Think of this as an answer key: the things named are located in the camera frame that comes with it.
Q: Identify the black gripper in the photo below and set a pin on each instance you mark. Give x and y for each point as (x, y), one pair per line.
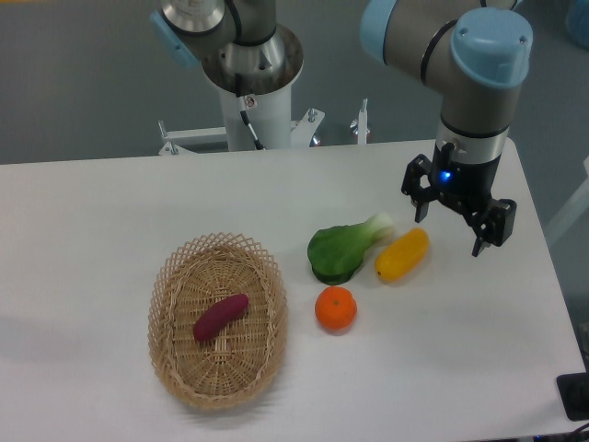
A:
(465, 189)

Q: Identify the purple sweet potato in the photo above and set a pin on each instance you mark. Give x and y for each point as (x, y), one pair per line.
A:
(217, 316)

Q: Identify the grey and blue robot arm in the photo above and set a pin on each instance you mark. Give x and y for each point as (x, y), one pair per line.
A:
(475, 54)

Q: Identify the woven wicker basket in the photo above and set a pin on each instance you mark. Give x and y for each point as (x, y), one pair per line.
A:
(241, 360)

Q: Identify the green bok choy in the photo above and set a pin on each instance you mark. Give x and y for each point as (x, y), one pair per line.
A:
(336, 253)

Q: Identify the orange tangerine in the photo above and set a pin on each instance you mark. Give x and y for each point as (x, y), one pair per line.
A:
(335, 308)

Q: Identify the blue object top right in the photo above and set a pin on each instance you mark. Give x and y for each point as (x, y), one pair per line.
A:
(577, 22)

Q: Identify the black device at table edge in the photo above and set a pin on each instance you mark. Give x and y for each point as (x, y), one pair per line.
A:
(573, 389)

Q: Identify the white frame at right edge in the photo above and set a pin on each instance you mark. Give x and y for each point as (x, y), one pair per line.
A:
(570, 212)

